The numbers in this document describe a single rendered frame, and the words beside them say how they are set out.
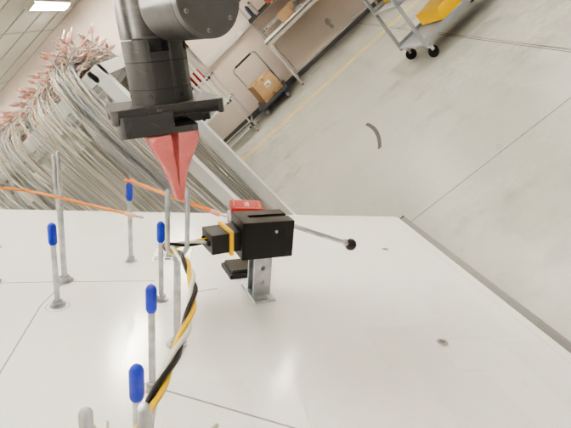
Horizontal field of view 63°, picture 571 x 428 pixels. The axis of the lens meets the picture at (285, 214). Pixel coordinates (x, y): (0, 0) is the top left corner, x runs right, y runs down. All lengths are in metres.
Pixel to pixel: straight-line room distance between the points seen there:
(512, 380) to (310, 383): 0.18
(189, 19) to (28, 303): 0.32
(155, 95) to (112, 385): 0.24
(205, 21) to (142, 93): 0.10
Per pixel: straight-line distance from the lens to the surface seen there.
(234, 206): 0.71
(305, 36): 8.55
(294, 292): 0.53
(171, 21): 0.39
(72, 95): 1.11
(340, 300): 0.53
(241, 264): 0.57
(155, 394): 0.24
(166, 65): 0.44
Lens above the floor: 1.29
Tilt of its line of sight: 19 degrees down
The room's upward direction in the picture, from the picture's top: 45 degrees counter-clockwise
